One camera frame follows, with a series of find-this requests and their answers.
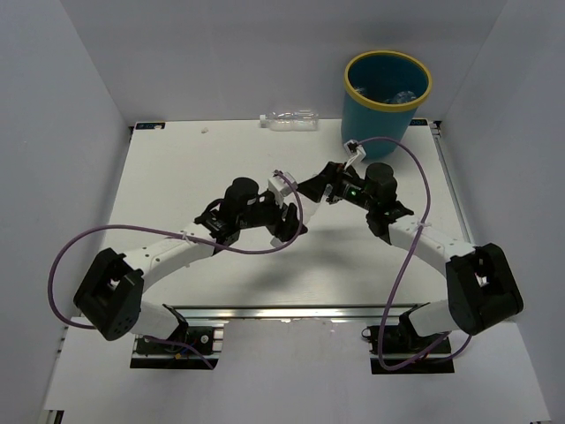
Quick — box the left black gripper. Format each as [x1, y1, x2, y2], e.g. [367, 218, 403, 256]
[237, 190, 307, 242]

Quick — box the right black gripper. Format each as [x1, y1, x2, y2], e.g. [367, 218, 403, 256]
[295, 162, 376, 212]

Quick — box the clear unlabelled plastic bottle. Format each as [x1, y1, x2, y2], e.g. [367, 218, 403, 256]
[270, 189, 321, 249]

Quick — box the Pepsi label plastic bottle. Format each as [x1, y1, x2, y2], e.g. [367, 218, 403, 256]
[385, 90, 418, 104]

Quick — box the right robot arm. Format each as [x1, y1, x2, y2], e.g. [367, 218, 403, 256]
[298, 162, 524, 352]

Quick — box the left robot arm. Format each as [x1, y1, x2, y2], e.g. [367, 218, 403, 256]
[73, 171, 306, 352]

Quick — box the teal bin with yellow rim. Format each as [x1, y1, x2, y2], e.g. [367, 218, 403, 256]
[341, 50, 433, 161]

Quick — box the clear bottle at back edge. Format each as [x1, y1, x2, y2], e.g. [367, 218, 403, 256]
[260, 110, 319, 132]

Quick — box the blue corner sticker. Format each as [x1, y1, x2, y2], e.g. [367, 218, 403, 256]
[134, 122, 165, 131]

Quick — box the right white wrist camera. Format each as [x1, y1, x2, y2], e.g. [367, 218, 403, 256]
[343, 140, 366, 168]

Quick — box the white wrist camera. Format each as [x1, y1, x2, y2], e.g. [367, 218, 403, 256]
[343, 140, 366, 168]
[267, 170, 298, 208]

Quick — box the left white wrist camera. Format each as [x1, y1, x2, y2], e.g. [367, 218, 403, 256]
[267, 170, 298, 208]

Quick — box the right aluminium rail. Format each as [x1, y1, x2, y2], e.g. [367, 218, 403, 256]
[429, 120, 474, 242]

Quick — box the aluminium rail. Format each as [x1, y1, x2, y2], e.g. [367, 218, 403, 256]
[79, 304, 500, 322]
[429, 120, 474, 242]

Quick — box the front aluminium rail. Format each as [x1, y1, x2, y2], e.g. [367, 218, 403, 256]
[79, 304, 500, 322]

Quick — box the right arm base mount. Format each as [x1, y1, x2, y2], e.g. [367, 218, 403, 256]
[360, 317, 455, 375]

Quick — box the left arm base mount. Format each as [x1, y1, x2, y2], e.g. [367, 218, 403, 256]
[130, 318, 227, 370]

